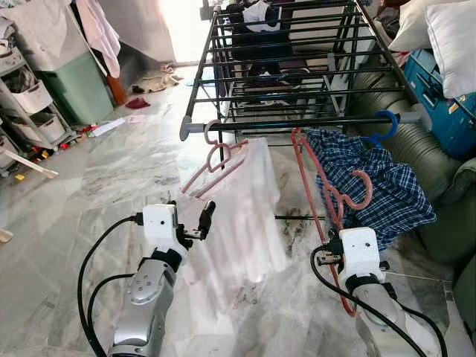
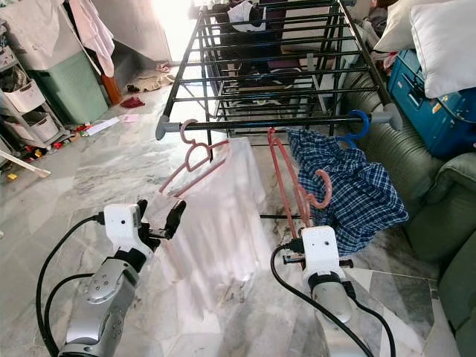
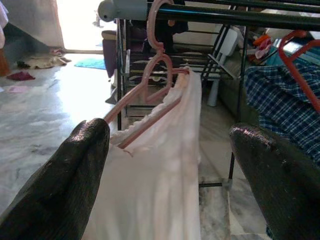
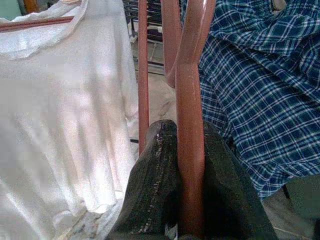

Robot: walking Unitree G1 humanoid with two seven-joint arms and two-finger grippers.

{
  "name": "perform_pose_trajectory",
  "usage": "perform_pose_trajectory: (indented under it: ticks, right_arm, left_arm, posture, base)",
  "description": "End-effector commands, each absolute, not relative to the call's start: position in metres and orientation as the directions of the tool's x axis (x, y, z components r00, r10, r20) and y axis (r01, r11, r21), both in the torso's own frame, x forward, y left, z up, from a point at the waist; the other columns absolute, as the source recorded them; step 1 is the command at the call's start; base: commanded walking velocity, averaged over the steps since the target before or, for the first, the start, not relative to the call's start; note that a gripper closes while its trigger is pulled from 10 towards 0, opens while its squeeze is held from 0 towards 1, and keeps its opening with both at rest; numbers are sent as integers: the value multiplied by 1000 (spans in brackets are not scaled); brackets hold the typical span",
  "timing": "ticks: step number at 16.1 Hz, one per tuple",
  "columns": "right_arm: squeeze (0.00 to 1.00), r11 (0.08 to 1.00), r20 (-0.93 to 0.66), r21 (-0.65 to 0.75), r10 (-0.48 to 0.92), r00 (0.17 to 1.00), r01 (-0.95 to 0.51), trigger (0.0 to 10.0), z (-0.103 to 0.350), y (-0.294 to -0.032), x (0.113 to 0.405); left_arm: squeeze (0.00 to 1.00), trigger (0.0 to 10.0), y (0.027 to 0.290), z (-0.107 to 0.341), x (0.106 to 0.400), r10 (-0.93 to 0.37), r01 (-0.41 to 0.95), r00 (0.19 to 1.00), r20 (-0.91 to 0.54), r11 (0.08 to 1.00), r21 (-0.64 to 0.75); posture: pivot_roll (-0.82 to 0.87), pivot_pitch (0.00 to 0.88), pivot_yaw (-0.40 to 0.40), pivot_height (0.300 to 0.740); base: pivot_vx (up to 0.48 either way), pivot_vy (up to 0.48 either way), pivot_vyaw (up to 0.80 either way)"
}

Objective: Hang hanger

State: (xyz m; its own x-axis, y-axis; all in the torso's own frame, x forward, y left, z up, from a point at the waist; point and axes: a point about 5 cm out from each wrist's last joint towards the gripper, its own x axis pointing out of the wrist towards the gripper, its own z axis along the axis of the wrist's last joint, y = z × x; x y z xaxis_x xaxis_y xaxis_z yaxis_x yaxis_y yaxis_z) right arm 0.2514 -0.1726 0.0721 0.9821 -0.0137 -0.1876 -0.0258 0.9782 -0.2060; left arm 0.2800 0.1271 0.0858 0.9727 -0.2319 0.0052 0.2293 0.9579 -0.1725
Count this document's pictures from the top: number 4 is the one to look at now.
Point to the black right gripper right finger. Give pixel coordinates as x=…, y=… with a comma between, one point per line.
x=225, y=195

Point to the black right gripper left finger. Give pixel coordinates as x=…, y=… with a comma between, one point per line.
x=150, y=187

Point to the pink plastic hanger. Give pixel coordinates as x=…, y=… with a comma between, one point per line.
x=190, y=112

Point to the dusky brown clothes hanger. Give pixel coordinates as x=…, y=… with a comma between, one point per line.
x=37, y=23

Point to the blue plaid shirt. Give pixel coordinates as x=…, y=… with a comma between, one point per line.
x=262, y=87

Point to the cream white shirt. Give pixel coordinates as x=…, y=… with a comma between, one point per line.
x=62, y=112

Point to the black metal drying rack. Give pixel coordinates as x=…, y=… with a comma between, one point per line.
x=131, y=10

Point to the green cabinet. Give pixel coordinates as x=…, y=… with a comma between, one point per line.
x=10, y=7

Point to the brown wooden post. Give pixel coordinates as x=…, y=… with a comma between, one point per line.
x=32, y=5

